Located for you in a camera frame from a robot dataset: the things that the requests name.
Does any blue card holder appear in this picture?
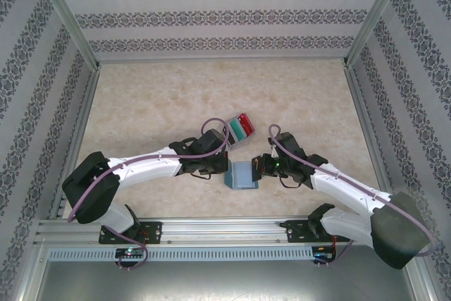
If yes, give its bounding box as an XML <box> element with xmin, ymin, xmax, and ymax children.
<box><xmin>224</xmin><ymin>161</ymin><xmax>260</xmax><ymax>191</ymax></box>

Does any green credit card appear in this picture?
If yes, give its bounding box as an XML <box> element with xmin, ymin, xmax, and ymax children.
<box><xmin>228</xmin><ymin>118</ymin><xmax>248</xmax><ymax>141</ymax></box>

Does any red credit card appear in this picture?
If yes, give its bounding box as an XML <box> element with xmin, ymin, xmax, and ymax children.
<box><xmin>236</xmin><ymin>113</ymin><xmax>255</xmax><ymax>136</ymax></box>

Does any small circuit board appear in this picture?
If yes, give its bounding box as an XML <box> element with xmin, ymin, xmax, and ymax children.
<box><xmin>312</xmin><ymin>245</ymin><xmax>338</xmax><ymax>259</ymax></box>
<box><xmin>115</xmin><ymin>247</ymin><xmax>146</xmax><ymax>259</ymax></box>

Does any grey metal sheet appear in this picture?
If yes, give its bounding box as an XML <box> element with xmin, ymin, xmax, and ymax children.
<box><xmin>35</xmin><ymin>262</ymin><xmax>420</xmax><ymax>301</ymax></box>

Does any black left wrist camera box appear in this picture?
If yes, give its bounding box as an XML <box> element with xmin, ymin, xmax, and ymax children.
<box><xmin>196</xmin><ymin>129</ymin><xmax>228</xmax><ymax>156</ymax></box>

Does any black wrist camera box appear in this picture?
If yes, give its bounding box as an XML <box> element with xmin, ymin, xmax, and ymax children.
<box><xmin>270</xmin><ymin>131</ymin><xmax>301</xmax><ymax>157</ymax></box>
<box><xmin>196</xmin><ymin>129</ymin><xmax>228</xmax><ymax>156</ymax></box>

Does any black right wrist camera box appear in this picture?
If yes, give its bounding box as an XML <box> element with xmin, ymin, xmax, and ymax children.
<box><xmin>270</xmin><ymin>131</ymin><xmax>301</xmax><ymax>157</ymax></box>

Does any aluminium mounting rail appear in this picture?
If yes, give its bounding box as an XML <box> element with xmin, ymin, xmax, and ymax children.
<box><xmin>33</xmin><ymin>218</ymin><xmax>416</xmax><ymax>247</ymax></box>

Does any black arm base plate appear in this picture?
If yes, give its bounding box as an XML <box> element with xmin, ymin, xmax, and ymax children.
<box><xmin>99</xmin><ymin>221</ymin><xmax>163</xmax><ymax>245</ymax></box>
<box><xmin>284</xmin><ymin>219</ymin><xmax>350</xmax><ymax>245</ymax></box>

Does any purple cable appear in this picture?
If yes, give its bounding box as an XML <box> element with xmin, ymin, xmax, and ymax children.
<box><xmin>68</xmin><ymin>117</ymin><xmax>232</xmax><ymax>271</ymax></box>
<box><xmin>268</xmin><ymin>123</ymin><xmax>437</xmax><ymax>269</ymax></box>

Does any grey slotted cable duct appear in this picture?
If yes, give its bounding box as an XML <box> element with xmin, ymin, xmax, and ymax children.
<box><xmin>47</xmin><ymin>246</ymin><xmax>315</xmax><ymax>262</ymax></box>

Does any aluminium frame side rail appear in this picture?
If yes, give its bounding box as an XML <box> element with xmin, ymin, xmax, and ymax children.
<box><xmin>345</xmin><ymin>66</ymin><xmax>401</xmax><ymax>216</ymax></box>
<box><xmin>48</xmin><ymin>66</ymin><xmax>103</xmax><ymax>220</ymax></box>

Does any aluminium frame leg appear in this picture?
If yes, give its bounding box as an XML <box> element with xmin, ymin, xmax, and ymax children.
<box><xmin>403</xmin><ymin>246</ymin><xmax>441</xmax><ymax>301</ymax></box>
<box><xmin>10</xmin><ymin>242</ymin><xmax>49</xmax><ymax>301</ymax></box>

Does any aluminium frame corner post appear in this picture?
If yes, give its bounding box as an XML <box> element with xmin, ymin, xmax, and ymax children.
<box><xmin>343</xmin><ymin>0</ymin><xmax>412</xmax><ymax>68</ymax></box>
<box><xmin>33</xmin><ymin>0</ymin><xmax>102</xmax><ymax>69</ymax></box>

